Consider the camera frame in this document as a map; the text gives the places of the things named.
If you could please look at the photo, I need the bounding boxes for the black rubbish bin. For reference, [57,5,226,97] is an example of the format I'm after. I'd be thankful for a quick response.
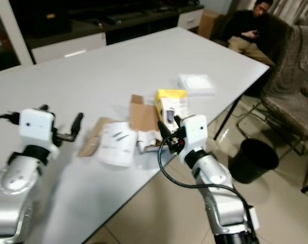
[229,138,281,185]

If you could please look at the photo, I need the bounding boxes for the crumpled white paper scrap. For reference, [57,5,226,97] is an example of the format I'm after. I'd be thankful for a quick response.
[136,129,168,152]

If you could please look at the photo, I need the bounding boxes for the narrow brown cardboard strip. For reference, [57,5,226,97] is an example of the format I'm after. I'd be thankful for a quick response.
[77,116,114,158]

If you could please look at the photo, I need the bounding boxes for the yellow product box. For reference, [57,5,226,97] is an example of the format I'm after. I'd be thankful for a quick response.
[155,88,189,132]

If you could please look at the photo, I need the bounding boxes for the brown cardboard piece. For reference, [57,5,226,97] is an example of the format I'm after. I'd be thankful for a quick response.
[129,95,161,133]

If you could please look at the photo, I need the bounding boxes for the flat white box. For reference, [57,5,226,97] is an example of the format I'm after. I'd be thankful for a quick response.
[178,73,216,97]

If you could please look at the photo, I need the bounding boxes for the white printed paper leaflet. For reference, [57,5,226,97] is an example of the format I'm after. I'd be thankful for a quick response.
[98,121,138,168]

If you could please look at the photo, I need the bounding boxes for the black table leg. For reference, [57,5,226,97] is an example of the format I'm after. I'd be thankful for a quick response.
[212,100,242,143]

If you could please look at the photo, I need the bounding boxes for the white framed glass cabinet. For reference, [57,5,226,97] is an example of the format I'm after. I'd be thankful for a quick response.
[0,0,34,73]

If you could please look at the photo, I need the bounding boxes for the low white and black sideboard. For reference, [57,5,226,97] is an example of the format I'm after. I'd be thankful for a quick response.
[10,0,205,65]

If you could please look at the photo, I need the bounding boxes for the brown cardboard carton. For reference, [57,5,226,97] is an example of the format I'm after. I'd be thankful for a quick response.
[197,9,222,37]

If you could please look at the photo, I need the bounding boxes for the seated person in black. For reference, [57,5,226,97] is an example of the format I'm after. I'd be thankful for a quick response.
[221,0,285,68]

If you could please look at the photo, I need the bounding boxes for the brown fabric chair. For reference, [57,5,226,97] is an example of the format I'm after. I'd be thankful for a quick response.
[236,14,308,156]

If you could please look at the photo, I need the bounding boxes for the grey striped curtain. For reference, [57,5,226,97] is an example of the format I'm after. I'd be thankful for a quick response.
[270,0,308,26]

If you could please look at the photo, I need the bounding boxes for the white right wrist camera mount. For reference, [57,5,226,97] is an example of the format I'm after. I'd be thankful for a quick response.
[178,114,209,154]

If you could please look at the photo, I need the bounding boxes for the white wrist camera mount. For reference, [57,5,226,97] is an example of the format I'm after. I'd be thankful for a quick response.
[178,114,209,154]
[19,108,56,148]

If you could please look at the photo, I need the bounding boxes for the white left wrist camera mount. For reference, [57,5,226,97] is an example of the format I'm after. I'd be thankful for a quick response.
[19,108,56,148]

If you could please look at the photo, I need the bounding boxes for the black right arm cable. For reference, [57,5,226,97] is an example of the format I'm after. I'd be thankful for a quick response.
[157,147,241,191]

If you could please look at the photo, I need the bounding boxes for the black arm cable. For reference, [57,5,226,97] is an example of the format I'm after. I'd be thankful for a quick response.
[0,113,22,123]
[157,147,241,191]

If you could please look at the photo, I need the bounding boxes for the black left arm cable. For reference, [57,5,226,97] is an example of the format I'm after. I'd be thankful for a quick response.
[0,113,22,123]

